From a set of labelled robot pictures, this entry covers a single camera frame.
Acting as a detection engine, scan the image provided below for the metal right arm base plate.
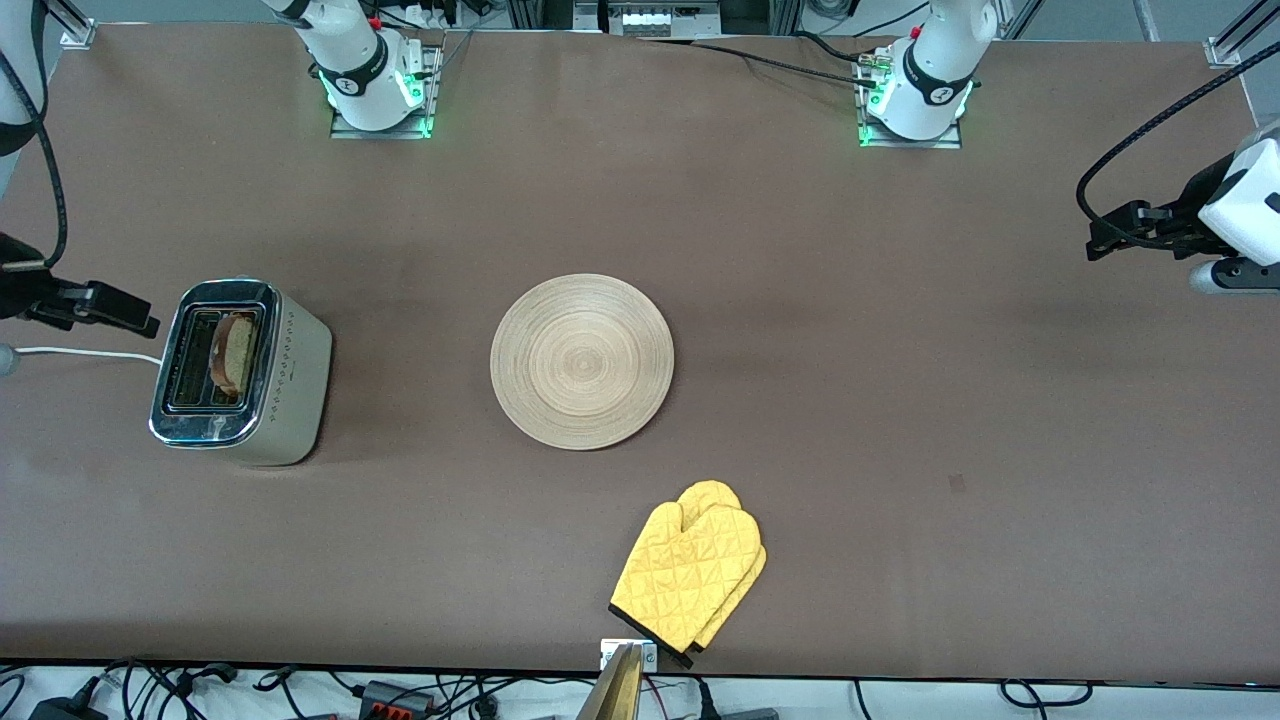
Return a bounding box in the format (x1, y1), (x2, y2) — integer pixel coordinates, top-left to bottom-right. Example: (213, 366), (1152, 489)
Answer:
(330, 40), (443, 140)

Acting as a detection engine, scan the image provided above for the slice of brown bread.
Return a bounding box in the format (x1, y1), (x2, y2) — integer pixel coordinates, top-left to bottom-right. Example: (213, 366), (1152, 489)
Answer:
(208, 312), (257, 393)

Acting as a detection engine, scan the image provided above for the silver table edge bracket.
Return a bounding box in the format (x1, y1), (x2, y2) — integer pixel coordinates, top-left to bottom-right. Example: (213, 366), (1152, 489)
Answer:
(600, 639), (658, 671)

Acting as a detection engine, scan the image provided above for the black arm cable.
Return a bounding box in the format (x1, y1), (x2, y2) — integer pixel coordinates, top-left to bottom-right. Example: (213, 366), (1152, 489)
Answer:
(1076, 42), (1280, 251)
(0, 0), (69, 273)

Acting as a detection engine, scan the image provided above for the white power strip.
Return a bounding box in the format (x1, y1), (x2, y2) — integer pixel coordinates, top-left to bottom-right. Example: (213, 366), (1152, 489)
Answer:
(605, 0), (721, 38)

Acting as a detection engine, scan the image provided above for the round light wooden plate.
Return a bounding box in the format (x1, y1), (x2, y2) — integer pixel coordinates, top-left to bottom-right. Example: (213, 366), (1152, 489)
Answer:
(489, 273), (676, 452)

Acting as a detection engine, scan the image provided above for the short thick black cable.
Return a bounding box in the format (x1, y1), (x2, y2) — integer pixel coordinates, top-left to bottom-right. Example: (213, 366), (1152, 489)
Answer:
(793, 30), (883, 65)

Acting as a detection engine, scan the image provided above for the long thin black cable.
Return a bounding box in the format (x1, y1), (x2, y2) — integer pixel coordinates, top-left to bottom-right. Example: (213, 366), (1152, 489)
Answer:
(688, 38), (883, 91)

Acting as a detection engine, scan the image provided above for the silver two-slot toaster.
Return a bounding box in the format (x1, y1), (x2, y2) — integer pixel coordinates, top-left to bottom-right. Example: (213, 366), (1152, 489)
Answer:
(148, 277), (333, 468)

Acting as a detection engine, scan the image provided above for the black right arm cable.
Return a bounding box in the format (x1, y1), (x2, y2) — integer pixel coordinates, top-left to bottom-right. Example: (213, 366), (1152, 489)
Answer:
(0, 0), (69, 273)

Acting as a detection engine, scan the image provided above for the black power adapter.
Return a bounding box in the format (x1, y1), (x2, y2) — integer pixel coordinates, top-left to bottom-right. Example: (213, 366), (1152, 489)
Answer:
(28, 697), (109, 720)

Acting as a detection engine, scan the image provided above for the yellow quilted oven mitt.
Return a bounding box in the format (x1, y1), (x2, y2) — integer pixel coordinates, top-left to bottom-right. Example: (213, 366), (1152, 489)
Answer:
(609, 503), (763, 669)
(678, 480), (769, 651)

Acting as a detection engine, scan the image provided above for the gold aluminium profile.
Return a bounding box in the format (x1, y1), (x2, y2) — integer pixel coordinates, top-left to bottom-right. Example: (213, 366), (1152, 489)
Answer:
(575, 642), (641, 720)

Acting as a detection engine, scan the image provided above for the black looped floor cable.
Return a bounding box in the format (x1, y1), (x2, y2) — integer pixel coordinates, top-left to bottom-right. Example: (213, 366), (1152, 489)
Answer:
(1000, 680), (1093, 707)

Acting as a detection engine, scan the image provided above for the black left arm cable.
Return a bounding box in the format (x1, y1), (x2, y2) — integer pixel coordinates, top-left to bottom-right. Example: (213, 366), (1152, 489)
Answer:
(1076, 42), (1280, 251)

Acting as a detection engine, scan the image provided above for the white toaster power cable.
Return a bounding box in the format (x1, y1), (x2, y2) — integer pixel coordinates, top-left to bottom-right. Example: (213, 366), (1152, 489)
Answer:
(15, 346), (164, 367)

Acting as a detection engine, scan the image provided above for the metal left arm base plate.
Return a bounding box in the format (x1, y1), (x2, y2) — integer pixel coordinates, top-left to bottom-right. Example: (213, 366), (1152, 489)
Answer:
(857, 48), (966, 151)

